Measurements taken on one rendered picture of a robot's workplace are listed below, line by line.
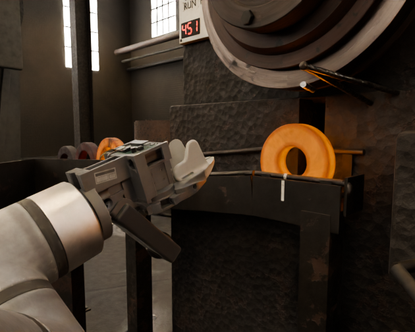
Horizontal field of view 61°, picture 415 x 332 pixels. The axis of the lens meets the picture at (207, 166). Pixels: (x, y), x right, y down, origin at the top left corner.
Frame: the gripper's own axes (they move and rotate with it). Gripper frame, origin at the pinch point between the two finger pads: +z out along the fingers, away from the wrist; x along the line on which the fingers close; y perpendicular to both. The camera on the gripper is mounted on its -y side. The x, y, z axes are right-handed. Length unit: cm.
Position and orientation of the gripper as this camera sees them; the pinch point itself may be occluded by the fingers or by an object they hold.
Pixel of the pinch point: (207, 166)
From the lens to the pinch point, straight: 53.0
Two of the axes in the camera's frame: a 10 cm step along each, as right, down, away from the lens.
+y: -2.2, -9.2, -3.2
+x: -7.1, -0.8, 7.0
